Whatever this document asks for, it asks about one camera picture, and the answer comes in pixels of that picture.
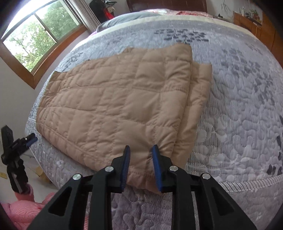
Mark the wooden desk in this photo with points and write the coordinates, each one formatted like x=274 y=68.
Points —
x=245 y=22

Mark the dark wooden headboard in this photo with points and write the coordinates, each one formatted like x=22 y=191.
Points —
x=165 y=4

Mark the grey pillow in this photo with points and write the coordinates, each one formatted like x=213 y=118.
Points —
x=123 y=18

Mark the small desk ornaments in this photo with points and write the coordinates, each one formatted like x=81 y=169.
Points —
x=251 y=13

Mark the beige patterned curtain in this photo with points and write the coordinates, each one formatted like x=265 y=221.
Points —
x=86 y=15

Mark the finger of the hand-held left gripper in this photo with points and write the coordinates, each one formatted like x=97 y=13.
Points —
x=31 y=139

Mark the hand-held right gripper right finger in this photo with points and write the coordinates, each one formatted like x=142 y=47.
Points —
x=155 y=168

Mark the person's left forearm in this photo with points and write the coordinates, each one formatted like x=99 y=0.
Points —
x=25 y=194

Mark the large wooden framed window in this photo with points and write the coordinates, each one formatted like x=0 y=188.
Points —
x=39 y=37

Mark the cream bed sheet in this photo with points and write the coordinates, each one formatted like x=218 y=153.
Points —
x=137 y=22

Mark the red patterned blanket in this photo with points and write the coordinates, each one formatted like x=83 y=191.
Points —
x=188 y=12

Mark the grey patterned quilted bedspread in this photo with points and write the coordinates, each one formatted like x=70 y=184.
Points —
x=232 y=132

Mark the person's pink clothing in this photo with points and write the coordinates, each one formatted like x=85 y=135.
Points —
x=22 y=214

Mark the black hanging coat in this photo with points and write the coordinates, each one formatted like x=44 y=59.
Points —
x=97 y=10

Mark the beige quilted jacket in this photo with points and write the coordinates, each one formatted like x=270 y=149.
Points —
x=99 y=110

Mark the brown paper bag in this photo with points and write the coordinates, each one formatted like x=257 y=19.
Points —
x=39 y=171

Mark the red hanging garment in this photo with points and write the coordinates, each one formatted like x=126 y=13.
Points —
x=109 y=14

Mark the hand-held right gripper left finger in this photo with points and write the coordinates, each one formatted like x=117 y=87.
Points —
x=126 y=163

